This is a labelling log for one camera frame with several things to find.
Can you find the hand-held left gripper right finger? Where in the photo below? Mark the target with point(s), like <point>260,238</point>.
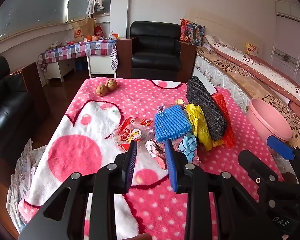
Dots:
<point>170,165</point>

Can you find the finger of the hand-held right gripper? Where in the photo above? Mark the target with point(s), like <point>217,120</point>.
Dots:
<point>255,165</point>
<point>280,147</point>

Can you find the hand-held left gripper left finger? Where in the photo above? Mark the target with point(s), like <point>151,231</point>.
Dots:
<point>130,165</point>

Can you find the pink fluffy sock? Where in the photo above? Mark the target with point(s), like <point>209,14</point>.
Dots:
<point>152,149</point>

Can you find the pink plastic bucket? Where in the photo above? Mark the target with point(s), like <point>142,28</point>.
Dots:
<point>267,120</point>

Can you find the clear red label snack wrapper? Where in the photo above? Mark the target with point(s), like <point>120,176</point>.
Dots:
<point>130,132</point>

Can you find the blue foam net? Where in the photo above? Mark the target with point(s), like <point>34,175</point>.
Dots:
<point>171,123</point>

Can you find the yellow foam net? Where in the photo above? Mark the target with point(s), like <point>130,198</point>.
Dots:
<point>198,127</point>

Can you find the person's left hand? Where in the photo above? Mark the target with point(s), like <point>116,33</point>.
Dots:
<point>138,237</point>

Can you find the small clear purple wrapper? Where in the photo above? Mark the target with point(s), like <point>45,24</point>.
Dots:
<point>162,108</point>

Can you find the pink polka dot blanket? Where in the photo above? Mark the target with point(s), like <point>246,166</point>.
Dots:
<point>90,120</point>

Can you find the red foam net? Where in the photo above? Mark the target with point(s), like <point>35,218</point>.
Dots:
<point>225,112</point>

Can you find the small gold wrapper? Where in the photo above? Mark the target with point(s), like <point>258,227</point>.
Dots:
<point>180,101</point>

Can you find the black foam net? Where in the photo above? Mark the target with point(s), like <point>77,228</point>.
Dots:
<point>205,110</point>

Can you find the brown leaf bed blanket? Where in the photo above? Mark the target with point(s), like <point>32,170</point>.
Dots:
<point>250,82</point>

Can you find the walnut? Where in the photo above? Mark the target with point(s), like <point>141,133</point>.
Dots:
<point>101,90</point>
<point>111,84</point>

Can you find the floral dotted quilt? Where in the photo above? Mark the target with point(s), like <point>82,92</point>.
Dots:
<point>260,63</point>

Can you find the white mattress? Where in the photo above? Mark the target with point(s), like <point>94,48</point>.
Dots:
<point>220,77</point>

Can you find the yellow floral pillow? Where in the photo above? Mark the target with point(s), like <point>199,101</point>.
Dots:
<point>252,48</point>

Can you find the white wardrobe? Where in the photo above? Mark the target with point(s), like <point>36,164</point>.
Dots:
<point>292,42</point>

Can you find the white patterned cloth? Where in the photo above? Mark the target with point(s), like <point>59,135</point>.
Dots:
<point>22,170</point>

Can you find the black leather armchair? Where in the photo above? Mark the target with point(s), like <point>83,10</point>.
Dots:
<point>153,50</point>

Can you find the white side table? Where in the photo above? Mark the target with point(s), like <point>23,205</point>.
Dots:
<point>60,70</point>

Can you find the checked-cloth side table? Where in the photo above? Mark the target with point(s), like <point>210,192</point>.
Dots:
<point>77,50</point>

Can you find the orange box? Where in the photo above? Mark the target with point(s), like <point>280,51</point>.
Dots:
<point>88,39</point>

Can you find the colourful printed cushion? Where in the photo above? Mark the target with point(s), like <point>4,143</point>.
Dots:
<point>192,33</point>

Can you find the cream headboard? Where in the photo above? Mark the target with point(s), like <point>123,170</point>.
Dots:
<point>225,25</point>

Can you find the black leather sofa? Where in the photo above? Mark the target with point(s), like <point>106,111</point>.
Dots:
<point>5,110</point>

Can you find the red bag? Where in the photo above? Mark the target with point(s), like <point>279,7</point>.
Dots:
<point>98,31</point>

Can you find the brown paper bag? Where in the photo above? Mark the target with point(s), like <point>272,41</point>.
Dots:
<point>82,30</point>

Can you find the window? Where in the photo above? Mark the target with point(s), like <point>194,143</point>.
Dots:
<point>32,5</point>

